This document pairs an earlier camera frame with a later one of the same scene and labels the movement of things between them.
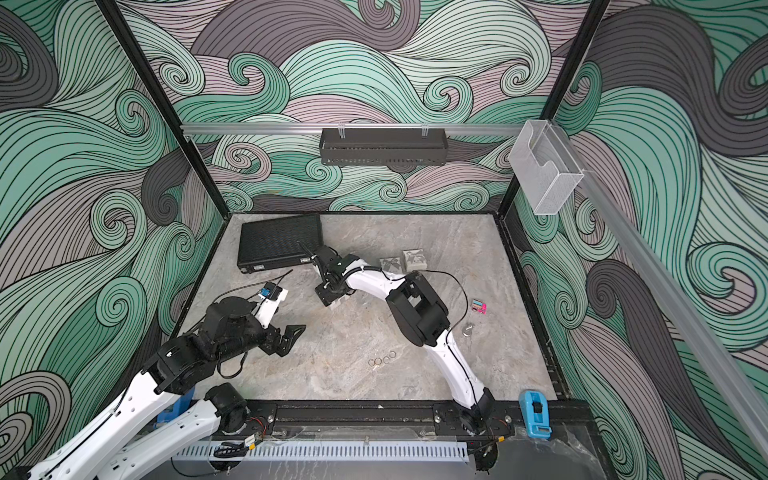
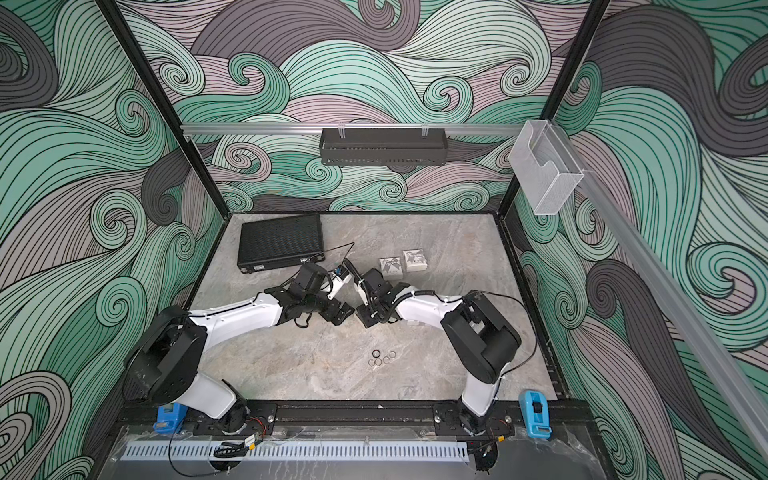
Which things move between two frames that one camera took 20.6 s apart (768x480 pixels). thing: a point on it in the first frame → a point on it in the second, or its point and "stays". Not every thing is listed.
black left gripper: [272, 344] → [342, 314]
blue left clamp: [182, 401] stays
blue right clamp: [538, 423] stays
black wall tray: [383, 147] stays
